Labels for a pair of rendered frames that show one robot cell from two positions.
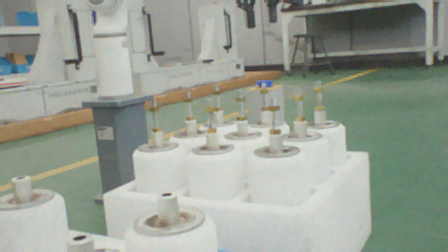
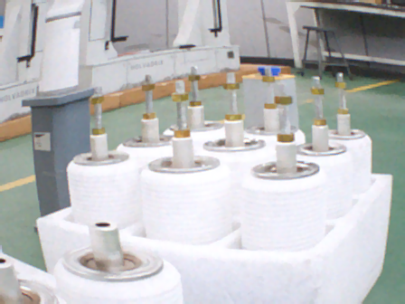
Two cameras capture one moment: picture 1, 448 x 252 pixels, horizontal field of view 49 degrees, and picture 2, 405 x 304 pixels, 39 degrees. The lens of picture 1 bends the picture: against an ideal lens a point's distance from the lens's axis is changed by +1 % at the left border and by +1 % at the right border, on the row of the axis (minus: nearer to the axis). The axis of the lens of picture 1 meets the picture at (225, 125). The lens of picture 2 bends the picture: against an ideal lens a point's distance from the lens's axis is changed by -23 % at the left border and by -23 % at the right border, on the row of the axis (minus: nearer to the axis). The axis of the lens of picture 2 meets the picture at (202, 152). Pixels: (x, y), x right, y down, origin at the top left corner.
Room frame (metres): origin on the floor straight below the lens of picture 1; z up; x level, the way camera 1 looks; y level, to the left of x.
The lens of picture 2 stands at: (0.07, 0.00, 0.40)
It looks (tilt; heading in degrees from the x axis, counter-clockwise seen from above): 10 degrees down; 1
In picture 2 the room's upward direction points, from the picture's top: 3 degrees counter-clockwise
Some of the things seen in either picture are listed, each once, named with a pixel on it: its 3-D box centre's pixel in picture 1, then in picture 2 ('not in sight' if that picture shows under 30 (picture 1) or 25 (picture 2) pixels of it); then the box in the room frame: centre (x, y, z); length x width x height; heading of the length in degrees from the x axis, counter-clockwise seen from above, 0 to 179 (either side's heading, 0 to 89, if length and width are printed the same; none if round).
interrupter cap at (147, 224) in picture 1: (169, 221); (109, 263); (0.49, 0.07, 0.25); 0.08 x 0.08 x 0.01
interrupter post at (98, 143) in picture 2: (157, 140); (98, 148); (0.88, 0.13, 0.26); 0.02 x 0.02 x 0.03
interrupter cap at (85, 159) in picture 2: (158, 147); (99, 159); (0.88, 0.13, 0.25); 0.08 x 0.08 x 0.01
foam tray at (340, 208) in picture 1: (249, 214); (237, 266); (0.93, -0.03, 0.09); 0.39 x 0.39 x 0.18; 61
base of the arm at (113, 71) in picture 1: (114, 68); (60, 54); (1.39, 0.30, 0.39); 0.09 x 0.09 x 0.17; 57
